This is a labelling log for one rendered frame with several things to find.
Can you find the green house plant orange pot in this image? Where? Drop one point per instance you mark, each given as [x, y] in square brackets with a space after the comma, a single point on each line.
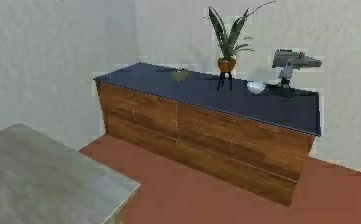
[227, 46]

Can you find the green apple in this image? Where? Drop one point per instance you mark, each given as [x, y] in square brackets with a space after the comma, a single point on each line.
[180, 74]

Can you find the grey metal table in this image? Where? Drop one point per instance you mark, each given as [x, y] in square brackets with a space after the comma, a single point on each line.
[44, 180]

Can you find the wooden chest with dark top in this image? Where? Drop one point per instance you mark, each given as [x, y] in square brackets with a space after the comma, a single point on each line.
[204, 133]

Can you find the white bowl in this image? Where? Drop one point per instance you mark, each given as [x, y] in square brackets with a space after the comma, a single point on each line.
[255, 87]

